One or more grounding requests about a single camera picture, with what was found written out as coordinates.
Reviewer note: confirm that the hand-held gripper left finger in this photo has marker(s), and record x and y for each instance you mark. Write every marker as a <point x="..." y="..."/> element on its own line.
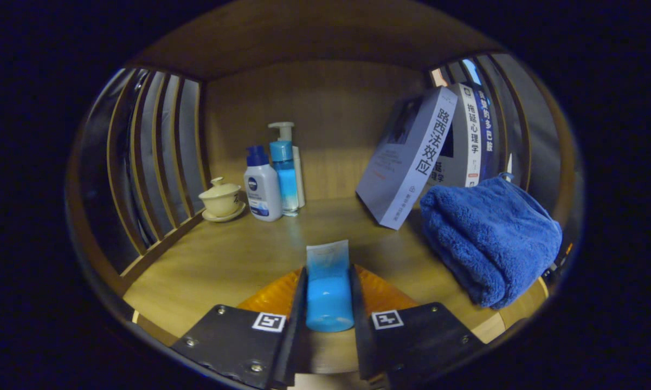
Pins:
<point x="295" y="336"/>

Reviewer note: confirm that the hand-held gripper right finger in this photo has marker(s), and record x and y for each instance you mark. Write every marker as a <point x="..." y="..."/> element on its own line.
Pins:
<point x="360" y="341"/>

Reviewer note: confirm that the blue cleanser tube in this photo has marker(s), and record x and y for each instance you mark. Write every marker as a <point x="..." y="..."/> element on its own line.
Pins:
<point x="328" y="292"/>

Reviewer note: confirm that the wooden cabinet countertop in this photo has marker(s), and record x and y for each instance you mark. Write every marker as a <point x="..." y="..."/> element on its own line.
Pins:
<point x="238" y="254"/>

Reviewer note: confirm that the wooden cabinet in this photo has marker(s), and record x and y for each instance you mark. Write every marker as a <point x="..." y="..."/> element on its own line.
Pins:
<point x="325" y="108"/>

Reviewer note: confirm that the white lotion bottle blue cap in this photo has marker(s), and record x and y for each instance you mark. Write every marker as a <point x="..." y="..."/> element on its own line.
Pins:
<point x="263" y="189"/>

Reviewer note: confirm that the cream lidded teacup with saucer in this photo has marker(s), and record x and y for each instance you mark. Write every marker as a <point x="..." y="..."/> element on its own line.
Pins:
<point x="221" y="200"/>

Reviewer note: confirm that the slim white bottle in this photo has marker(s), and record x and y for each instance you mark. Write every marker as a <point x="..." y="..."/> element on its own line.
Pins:
<point x="299" y="176"/>

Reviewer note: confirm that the blue pump bottle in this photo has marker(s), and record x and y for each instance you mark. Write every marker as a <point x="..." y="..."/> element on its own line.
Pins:
<point x="286" y="173"/>

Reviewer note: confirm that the blue folded towel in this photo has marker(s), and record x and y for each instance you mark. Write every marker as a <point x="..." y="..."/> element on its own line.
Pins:
<point x="488" y="238"/>

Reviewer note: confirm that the grey leaning book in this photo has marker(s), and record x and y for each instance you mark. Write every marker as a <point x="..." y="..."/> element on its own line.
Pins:
<point x="406" y="157"/>

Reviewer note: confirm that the white spine book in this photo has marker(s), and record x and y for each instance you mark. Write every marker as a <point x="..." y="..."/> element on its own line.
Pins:
<point x="469" y="135"/>

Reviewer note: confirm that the dark blue spine book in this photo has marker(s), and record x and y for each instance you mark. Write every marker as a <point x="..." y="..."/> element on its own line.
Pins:
<point x="487" y="124"/>

